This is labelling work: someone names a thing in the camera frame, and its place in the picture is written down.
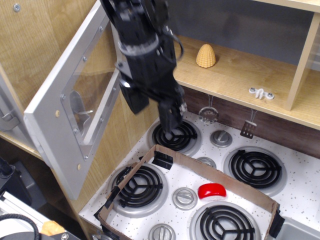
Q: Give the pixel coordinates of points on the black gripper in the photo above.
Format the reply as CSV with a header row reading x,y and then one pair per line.
x,y
147,73

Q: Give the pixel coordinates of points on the grey toy microwave door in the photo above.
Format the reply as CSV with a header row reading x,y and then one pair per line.
x,y
88,66

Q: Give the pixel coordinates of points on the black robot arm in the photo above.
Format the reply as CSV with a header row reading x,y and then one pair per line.
x,y
139,19

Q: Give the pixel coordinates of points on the back left stove burner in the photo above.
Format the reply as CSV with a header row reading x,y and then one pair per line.
x,y
185,139

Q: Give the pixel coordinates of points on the stove burner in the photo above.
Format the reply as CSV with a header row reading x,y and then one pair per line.
x,y
144,194
185,139
258,168
223,221

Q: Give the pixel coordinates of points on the hanging toy strainer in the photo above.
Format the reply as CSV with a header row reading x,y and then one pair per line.
x,y
208,114

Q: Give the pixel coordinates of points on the brown cardboard fence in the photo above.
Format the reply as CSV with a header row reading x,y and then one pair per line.
x,y
181,172

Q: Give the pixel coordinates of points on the yellow toy corn cob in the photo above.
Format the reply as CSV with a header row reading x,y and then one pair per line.
x,y
206,57

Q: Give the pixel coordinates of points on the grey back stove knob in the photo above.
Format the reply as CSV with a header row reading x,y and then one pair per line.
x,y
221,139

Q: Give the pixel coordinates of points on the grey stove knob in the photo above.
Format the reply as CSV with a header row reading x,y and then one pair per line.
x,y
184,198
221,139
162,231

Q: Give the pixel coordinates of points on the small grey centre knob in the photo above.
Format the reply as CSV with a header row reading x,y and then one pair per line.
x,y
208,161

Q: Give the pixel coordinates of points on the front left stove burner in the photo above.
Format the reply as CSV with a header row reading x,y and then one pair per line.
x,y
144,194

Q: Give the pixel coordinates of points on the hanging toy spatula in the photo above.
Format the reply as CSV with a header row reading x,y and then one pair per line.
x,y
249,126

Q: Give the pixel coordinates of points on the grey middle stove knob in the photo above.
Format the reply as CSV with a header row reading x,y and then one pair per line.
x,y
184,198

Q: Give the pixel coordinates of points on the red toy cheese wheel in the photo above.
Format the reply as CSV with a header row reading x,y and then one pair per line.
x,y
211,192

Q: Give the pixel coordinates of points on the white door latch clip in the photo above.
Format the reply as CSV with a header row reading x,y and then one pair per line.
x,y
260,93

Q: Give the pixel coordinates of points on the back right stove burner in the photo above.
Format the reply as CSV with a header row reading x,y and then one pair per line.
x,y
258,168

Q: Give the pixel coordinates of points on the grey front stove knob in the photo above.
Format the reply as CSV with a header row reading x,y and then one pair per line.
x,y
162,231

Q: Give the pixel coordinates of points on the front right stove burner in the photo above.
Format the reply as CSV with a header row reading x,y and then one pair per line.
x,y
223,221

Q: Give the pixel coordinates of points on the orange object at bottom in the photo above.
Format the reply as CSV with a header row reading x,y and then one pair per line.
x,y
51,228

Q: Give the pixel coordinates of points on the black box at left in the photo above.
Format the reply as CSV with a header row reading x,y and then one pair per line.
x,y
16,180

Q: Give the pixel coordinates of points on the grey toy sink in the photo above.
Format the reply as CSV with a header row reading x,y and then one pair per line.
x,y
294,230

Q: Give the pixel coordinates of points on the grey wall phone holder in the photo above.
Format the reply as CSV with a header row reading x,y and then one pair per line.
x,y
79,111

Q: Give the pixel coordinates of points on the grey fridge door handle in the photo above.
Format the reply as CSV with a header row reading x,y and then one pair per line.
x,y
10,115

